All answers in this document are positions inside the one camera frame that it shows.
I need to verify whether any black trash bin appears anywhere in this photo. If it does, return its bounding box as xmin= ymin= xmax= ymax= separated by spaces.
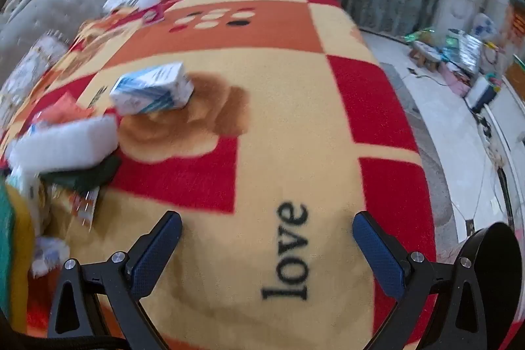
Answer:
xmin=454 ymin=222 xmax=522 ymax=350

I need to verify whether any dark green packet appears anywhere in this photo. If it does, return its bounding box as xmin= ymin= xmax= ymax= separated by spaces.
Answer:
xmin=41 ymin=155 xmax=122 ymax=192

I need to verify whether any green yellow sponge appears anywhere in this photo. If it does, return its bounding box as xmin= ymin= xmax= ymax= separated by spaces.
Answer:
xmin=0 ymin=182 xmax=37 ymax=328

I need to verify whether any grey patterned rug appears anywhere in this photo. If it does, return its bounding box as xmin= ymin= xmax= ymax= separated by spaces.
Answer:
xmin=379 ymin=63 xmax=457 ymax=252

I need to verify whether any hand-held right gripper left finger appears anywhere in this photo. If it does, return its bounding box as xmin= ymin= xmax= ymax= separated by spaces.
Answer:
xmin=47 ymin=211 xmax=183 ymax=350

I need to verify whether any pink bag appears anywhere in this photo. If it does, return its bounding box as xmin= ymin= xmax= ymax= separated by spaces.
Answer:
xmin=441 ymin=65 xmax=470 ymax=96

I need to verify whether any silver insulated bag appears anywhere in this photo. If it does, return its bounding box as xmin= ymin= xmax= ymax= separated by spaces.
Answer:
xmin=445 ymin=32 xmax=482 ymax=74

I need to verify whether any grey tufted sofa back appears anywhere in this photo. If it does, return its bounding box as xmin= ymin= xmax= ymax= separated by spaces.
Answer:
xmin=0 ymin=0 xmax=136 ymax=88

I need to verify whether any white blue plastic bag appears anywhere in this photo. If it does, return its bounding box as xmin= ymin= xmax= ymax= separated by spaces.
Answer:
xmin=472 ymin=14 xmax=499 ymax=39

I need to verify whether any white foam block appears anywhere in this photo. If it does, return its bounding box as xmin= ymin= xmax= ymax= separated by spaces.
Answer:
xmin=7 ymin=115 xmax=120 ymax=174

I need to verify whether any blue white carton box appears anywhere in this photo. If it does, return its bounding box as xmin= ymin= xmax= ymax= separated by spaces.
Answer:
xmin=110 ymin=62 xmax=194 ymax=115

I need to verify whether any fringed patterned pillow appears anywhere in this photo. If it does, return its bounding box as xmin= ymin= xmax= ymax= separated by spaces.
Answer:
xmin=0 ymin=32 xmax=70 ymax=121

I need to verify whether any red wall banner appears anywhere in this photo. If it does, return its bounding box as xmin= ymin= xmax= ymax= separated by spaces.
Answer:
xmin=506 ymin=3 xmax=525 ymax=47

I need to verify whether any printed fleece blanket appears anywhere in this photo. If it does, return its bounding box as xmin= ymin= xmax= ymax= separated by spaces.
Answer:
xmin=0 ymin=0 xmax=437 ymax=350

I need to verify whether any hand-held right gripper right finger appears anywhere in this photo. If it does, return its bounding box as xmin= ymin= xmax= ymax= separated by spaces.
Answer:
xmin=352 ymin=211 xmax=499 ymax=350

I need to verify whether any white snack wrapper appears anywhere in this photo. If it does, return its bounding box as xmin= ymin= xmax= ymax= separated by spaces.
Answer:
xmin=72 ymin=186 xmax=101 ymax=230

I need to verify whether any green plastic packaging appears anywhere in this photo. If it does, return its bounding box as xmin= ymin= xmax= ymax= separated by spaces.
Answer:
xmin=406 ymin=28 xmax=448 ymax=47

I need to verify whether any white box appliance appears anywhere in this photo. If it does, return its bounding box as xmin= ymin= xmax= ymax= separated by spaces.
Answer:
xmin=465 ymin=75 xmax=499 ymax=113

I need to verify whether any small wooden stool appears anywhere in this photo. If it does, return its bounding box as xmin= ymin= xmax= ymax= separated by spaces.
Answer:
xmin=410 ymin=40 xmax=441 ymax=68

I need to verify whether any white tv cabinet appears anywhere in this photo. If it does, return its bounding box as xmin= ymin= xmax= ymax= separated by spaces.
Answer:
xmin=482 ymin=75 xmax=525 ymax=236

